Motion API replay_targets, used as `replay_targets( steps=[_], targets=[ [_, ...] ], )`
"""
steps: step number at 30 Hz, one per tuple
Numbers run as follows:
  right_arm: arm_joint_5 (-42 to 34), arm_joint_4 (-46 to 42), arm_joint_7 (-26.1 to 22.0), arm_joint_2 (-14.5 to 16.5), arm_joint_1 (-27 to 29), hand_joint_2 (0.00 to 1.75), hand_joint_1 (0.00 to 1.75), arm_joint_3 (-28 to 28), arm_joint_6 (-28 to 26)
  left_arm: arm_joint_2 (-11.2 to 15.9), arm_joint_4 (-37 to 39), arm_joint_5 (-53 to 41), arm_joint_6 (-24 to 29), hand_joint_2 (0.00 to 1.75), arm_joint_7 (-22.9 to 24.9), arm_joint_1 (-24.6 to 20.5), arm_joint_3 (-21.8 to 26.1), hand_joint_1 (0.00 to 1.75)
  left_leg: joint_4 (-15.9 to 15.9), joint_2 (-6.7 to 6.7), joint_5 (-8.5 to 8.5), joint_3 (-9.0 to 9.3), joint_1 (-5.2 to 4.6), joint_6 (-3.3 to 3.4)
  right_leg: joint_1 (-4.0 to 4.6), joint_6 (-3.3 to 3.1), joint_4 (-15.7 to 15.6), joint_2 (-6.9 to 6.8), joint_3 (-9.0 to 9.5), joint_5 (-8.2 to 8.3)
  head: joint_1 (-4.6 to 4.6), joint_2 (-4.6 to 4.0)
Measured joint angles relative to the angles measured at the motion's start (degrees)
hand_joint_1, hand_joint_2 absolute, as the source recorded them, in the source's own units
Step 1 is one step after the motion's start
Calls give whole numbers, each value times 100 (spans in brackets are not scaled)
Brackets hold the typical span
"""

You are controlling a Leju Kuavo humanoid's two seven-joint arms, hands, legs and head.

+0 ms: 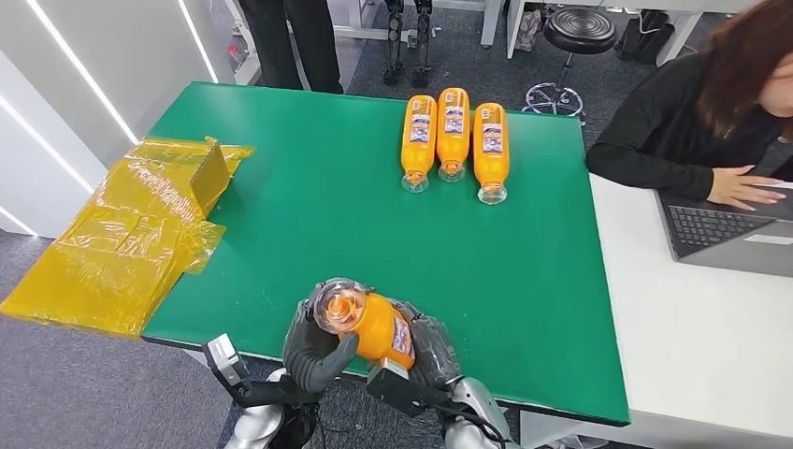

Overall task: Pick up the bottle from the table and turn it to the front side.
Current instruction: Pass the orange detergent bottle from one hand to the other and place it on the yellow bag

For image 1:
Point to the person's right hand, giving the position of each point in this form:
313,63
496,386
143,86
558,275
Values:
740,189

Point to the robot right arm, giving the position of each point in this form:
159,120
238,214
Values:
477,409

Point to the black bag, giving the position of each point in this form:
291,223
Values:
647,34

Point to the standing person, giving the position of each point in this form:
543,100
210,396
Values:
291,43

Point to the grey laptop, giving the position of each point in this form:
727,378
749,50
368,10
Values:
712,232

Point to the black robot legs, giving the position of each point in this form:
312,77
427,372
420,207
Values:
409,43

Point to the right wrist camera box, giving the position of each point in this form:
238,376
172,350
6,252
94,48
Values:
396,387

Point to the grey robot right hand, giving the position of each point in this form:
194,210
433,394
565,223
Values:
433,353

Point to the white background desk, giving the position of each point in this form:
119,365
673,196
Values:
675,18

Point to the orange detergent bottle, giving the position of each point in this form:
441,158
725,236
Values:
419,139
378,328
491,149
453,130

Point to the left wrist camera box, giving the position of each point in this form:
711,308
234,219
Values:
226,362

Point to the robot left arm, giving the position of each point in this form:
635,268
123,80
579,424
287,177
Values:
260,427

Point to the green table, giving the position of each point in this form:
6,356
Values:
371,235

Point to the yellow film-wrapped cardboard box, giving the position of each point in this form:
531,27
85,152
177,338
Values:
124,248

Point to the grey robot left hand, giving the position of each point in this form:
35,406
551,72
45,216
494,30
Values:
310,362

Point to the seated person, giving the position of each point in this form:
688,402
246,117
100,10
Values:
675,118

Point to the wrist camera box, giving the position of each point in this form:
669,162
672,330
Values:
396,387
226,362

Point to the black round stool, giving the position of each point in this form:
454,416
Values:
579,31

